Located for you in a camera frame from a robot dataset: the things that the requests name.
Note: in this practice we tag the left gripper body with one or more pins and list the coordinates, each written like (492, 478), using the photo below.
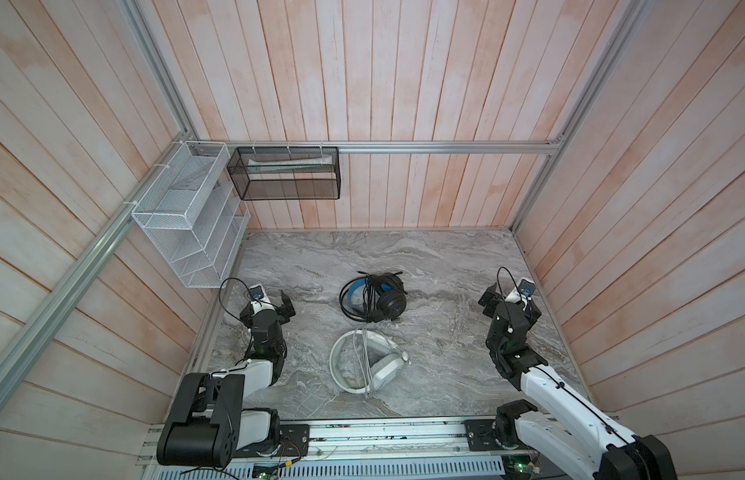
(248, 318)

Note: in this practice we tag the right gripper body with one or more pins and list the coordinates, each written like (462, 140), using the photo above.
(491, 345)

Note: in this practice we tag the white headphones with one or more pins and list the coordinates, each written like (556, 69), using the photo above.
(380, 358)

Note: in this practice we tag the black headphones with blue band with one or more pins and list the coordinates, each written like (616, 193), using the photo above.
(372, 298)

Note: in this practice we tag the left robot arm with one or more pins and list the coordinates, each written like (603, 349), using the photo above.
(208, 425)

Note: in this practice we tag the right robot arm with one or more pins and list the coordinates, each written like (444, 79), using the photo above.
(570, 408)

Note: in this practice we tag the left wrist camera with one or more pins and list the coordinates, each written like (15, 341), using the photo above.
(258, 299)

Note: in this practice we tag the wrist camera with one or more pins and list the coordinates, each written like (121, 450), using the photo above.
(258, 299)
(522, 292)

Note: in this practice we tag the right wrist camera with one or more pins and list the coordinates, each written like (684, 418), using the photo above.
(522, 292)

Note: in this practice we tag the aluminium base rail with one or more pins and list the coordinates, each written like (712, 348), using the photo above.
(458, 447)

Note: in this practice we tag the white wire mesh shelf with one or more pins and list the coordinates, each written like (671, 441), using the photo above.
(191, 215)

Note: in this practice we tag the black wire mesh basket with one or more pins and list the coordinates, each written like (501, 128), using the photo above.
(285, 173)

